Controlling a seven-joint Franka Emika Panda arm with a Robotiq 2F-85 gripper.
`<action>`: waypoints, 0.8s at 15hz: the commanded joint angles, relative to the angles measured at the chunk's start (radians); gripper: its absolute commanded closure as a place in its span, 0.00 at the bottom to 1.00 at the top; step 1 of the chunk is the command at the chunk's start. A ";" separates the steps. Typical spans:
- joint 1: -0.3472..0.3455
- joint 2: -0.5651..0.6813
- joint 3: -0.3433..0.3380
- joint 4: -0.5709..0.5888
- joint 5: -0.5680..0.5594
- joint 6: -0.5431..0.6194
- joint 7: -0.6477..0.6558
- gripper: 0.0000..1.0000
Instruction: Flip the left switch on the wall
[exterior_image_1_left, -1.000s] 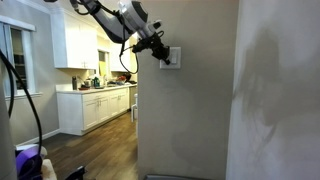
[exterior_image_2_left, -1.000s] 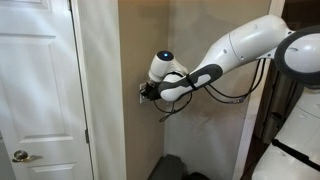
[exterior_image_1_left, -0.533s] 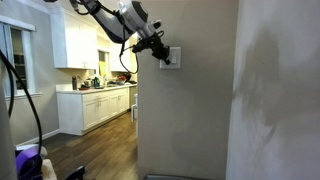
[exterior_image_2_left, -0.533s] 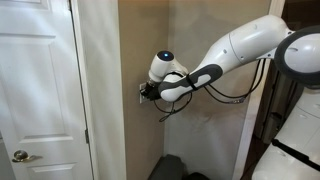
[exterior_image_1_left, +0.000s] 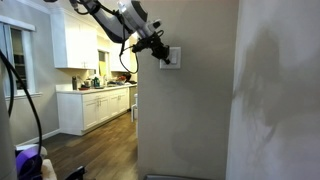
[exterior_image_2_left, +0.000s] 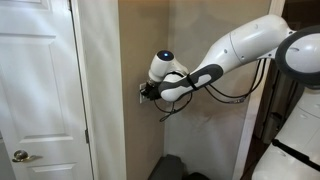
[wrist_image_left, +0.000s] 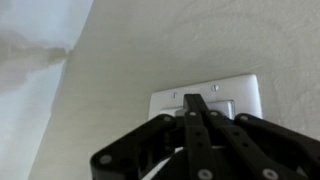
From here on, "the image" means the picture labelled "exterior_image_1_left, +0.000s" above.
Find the dark grey bin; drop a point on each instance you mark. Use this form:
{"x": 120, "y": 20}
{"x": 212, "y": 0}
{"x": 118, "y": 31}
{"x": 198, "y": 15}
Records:
{"x": 173, "y": 177}

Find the white kitchen cabinet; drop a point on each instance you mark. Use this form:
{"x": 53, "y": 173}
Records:
{"x": 90, "y": 110}
{"x": 71, "y": 40}

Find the white stool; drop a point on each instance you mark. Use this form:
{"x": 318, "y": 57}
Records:
{"x": 134, "y": 108}

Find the small white upper cabinet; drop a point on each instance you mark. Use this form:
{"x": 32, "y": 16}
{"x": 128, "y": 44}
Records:
{"x": 116, "y": 61}

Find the purple round device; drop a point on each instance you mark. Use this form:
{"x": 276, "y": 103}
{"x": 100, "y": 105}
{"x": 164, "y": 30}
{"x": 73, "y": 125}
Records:
{"x": 28, "y": 163}

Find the red bowl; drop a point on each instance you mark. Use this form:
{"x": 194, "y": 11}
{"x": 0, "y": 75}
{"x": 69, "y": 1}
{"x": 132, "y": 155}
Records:
{"x": 121, "y": 78}

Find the white framed window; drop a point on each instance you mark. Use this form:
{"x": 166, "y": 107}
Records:
{"x": 18, "y": 56}

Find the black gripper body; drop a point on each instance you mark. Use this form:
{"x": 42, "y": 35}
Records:
{"x": 157, "y": 45}

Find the green bottle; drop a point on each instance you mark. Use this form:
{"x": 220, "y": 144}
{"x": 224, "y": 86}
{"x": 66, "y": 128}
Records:
{"x": 96, "y": 82}

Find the kitchen window with yellow curtain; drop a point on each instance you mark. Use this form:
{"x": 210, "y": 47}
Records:
{"x": 102, "y": 65}

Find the white upper kitchen cabinet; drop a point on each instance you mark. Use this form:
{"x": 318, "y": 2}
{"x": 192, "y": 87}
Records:
{"x": 71, "y": 40}

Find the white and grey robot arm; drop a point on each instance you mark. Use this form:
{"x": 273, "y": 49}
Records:
{"x": 115, "y": 25}

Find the white lower kitchen cabinet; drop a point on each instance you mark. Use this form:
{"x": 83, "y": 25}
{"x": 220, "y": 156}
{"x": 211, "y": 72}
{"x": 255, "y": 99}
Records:
{"x": 90, "y": 110}

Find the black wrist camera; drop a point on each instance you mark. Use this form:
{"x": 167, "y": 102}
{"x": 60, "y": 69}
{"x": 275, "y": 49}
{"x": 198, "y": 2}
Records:
{"x": 140, "y": 46}

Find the white wall switch plate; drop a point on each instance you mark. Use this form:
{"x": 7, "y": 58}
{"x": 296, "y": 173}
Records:
{"x": 176, "y": 60}

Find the white rocker switch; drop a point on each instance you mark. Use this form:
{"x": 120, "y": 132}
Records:
{"x": 174, "y": 56}

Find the dark metal bottle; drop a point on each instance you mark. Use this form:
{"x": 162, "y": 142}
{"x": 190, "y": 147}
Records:
{"x": 74, "y": 83}

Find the grey stand column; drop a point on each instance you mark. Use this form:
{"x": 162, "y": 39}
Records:
{"x": 6, "y": 140}

